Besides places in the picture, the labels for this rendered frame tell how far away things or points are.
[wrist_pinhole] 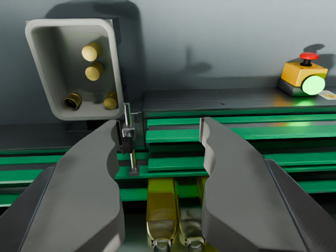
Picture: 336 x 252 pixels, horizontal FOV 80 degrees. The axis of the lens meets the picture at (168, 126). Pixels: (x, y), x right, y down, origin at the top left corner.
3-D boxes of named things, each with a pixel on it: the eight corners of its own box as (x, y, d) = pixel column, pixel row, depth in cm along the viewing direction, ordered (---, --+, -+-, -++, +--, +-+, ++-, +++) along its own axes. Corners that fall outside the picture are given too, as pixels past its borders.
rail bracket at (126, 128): (131, 152, 51) (124, 192, 40) (123, 89, 42) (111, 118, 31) (143, 152, 51) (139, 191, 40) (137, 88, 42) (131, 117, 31)
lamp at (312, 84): (297, 92, 51) (305, 97, 48) (304, 74, 48) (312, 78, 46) (315, 91, 51) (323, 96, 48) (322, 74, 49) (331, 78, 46)
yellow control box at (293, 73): (276, 86, 58) (291, 97, 51) (284, 59, 54) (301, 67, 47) (300, 86, 58) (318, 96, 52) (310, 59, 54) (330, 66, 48)
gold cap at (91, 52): (85, 42, 48) (79, 45, 44) (100, 41, 48) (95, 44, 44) (88, 57, 49) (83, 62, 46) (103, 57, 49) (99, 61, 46)
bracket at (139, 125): (133, 131, 56) (130, 146, 50) (129, 99, 51) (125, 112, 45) (146, 130, 56) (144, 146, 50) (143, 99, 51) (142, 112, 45)
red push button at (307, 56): (302, 69, 49) (307, 54, 48) (293, 65, 53) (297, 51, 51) (318, 69, 49) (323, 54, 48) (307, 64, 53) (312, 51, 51)
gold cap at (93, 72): (88, 61, 50) (82, 66, 46) (102, 61, 50) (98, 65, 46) (91, 76, 52) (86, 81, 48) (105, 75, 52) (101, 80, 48)
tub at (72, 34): (67, 106, 57) (54, 121, 50) (41, 16, 46) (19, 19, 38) (129, 104, 58) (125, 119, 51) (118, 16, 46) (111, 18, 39)
